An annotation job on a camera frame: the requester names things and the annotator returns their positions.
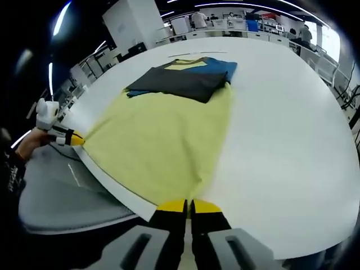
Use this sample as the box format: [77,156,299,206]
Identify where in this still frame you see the yellow garment with coloured sleeves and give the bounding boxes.
[83,56,239,208]

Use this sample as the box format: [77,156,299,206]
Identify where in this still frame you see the white shelving racks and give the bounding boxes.
[70,49,119,82]

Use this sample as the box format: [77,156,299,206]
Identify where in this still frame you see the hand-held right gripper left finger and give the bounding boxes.
[92,198,188,270]

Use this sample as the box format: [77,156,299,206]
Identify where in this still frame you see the person's left hand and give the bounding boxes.
[15,128,56,162]

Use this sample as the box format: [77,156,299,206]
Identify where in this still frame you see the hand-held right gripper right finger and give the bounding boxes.
[190,199,285,270]

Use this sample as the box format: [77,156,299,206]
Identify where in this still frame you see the thin template outline marking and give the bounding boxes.
[168,50,229,58]

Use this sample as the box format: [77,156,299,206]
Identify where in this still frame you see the white mesh chair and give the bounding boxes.
[308,50,340,85]

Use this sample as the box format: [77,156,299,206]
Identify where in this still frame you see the long ceiling light strip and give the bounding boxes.
[193,2,310,17]

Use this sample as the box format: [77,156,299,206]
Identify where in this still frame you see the white counter cabinet row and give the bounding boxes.
[156,27,290,47]

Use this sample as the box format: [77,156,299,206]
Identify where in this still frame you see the person's black printed clothing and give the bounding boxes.
[2,151,28,197]

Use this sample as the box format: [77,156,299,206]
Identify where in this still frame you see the large white pillar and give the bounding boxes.
[101,0,165,53]

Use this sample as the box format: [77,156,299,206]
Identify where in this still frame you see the black low cabinet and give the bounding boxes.
[116,42,147,62]

